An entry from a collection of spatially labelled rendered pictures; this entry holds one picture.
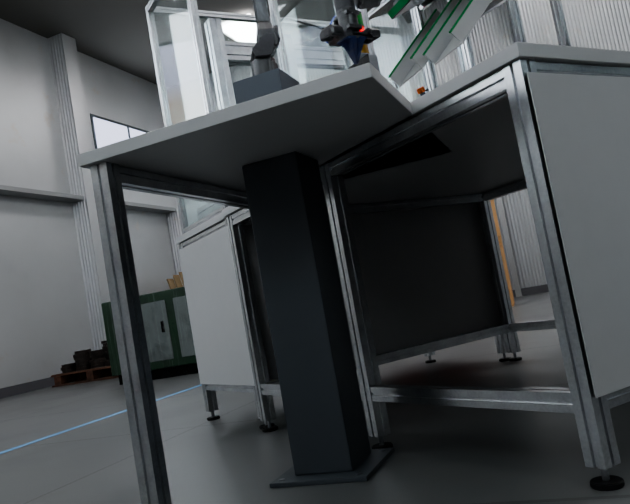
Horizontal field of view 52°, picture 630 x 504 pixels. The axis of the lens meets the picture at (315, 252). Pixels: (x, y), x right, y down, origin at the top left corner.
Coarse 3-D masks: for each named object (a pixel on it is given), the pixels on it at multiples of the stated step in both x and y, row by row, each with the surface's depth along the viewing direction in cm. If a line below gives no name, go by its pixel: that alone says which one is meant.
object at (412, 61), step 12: (456, 0) 176; (444, 12) 174; (432, 24) 188; (420, 36) 186; (432, 36) 172; (408, 48) 184; (420, 48) 170; (408, 60) 183; (420, 60) 169; (396, 72) 181; (408, 72) 182
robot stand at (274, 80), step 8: (264, 72) 172; (272, 72) 171; (280, 72) 171; (240, 80) 174; (248, 80) 173; (256, 80) 172; (264, 80) 171; (272, 80) 171; (280, 80) 170; (288, 80) 175; (296, 80) 181; (240, 88) 174; (248, 88) 173; (256, 88) 172; (264, 88) 171; (272, 88) 171; (280, 88) 170; (240, 96) 174; (248, 96) 173; (256, 96) 172
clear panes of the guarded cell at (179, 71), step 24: (168, 0) 291; (168, 24) 294; (240, 24) 338; (384, 24) 354; (408, 24) 338; (168, 48) 297; (192, 48) 274; (384, 48) 356; (168, 72) 301; (192, 72) 276; (240, 72) 333; (384, 72) 359; (168, 96) 304; (192, 96) 279; (216, 96) 324; (408, 96) 344; (168, 120) 308; (192, 216) 295
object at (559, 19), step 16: (512, 0) 160; (560, 0) 170; (416, 16) 190; (512, 16) 161; (560, 16) 168; (512, 32) 161; (560, 32) 169; (464, 48) 198; (432, 64) 188; (432, 80) 187
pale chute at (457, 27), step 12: (468, 0) 175; (480, 0) 160; (456, 12) 173; (468, 12) 158; (480, 12) 160; (444, 24) 171; (456, 24) 156; (468, 24) 158; (444, 36) 170; (456, 36) 156; (432, 48) 168; (444, 48) 170; (456, 48) 159; (432, 60) 168
